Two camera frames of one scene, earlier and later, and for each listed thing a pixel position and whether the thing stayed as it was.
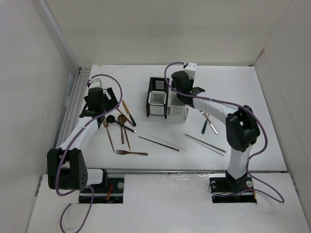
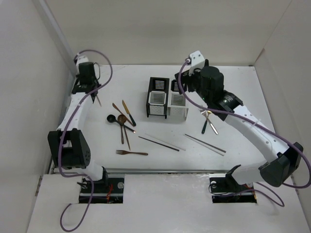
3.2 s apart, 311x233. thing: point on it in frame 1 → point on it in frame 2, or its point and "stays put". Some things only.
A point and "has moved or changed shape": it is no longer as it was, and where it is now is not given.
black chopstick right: x=206 y=143 stays put
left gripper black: x=110 y=106 → x=79 y=75
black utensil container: x=157 y=98 stays put
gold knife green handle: x=128 y=113 stays put
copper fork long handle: x=106 y=124 has moved or changed shape
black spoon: x=111 y=119 stays put
